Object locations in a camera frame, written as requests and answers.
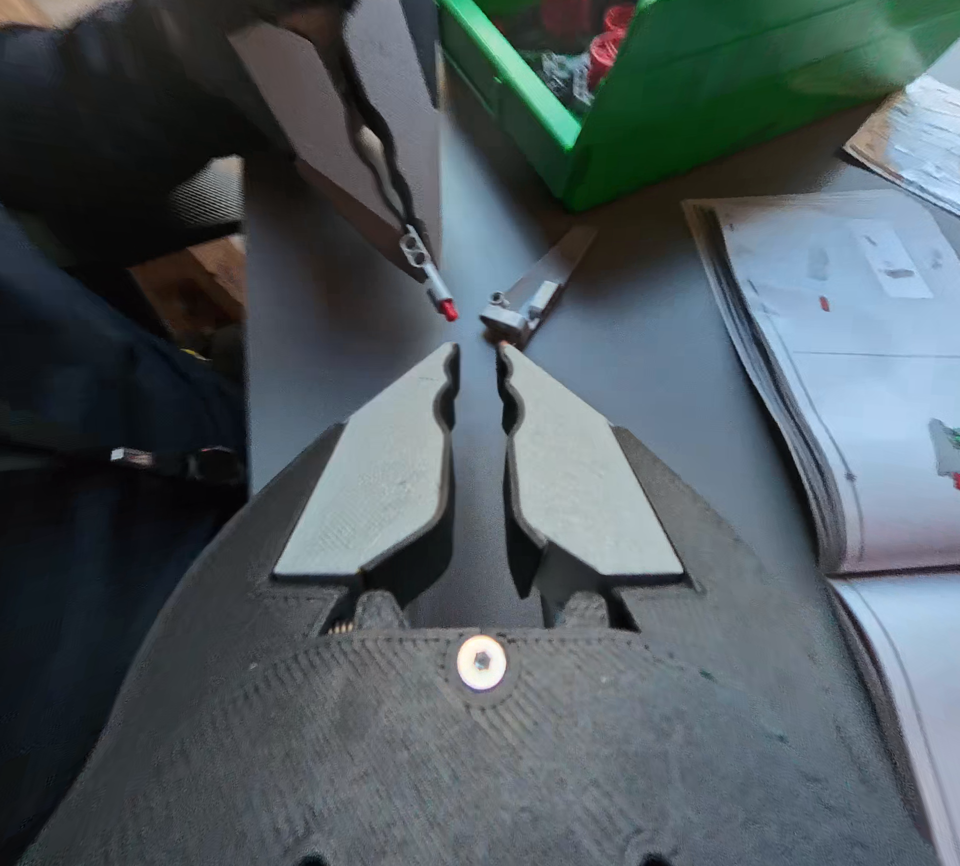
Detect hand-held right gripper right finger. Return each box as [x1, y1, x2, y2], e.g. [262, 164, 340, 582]
[498, 344, 686, 579]

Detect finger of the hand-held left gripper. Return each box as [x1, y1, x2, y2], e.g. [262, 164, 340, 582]
[225, 17, 425, 279]
[339, 0, 445, 268]

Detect person's dark trousers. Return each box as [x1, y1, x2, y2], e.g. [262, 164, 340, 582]
[0, 206, 250, 866]

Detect open instruction booklet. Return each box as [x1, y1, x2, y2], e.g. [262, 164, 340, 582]
[681, 189, 960, 866]

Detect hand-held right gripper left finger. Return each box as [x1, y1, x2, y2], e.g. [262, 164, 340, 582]
[273, 342, 461, 579]

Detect grey lego connector piece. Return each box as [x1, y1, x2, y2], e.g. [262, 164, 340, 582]
[478, 279, 564, 349]

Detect person's left forearm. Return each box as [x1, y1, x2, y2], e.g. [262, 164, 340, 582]
[0, 0, 309, 267]

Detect grey lego axle red tip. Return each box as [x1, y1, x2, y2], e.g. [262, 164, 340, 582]
[397, 224, 461, 324]

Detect black mesh chair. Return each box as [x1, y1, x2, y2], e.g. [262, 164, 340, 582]
[168, 157, 246, 233]

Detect green plastic box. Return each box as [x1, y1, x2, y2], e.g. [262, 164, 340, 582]
[399, 0, 960, 214]

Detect printed paper sheet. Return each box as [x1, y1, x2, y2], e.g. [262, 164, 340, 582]
[842, 74, 960, 219]

